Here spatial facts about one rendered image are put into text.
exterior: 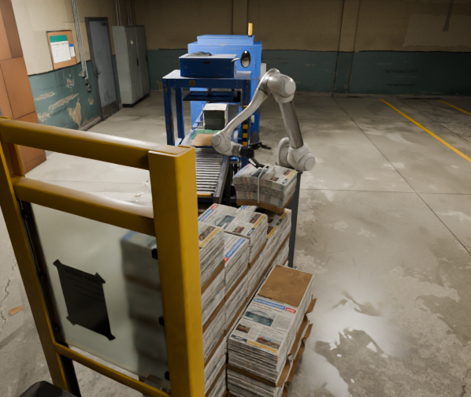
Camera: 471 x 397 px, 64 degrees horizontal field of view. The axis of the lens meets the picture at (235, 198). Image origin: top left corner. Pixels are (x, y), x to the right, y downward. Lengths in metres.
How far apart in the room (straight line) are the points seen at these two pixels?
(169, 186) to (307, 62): 10.91
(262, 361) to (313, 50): 10.33
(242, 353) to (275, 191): 1.07
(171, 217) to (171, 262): 0.14
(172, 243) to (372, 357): 2.22
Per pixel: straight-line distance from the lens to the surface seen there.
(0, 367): 3.21
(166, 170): 0.93
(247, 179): 2.64
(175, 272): 1.08
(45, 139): 1.22
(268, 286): 2.47
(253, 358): 2.17
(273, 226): 2.66
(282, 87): 2.60
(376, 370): 2.95
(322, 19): 11.73
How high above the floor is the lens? 2.15
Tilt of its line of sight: 26 degrees down
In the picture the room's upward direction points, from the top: 1 degrees clockwise
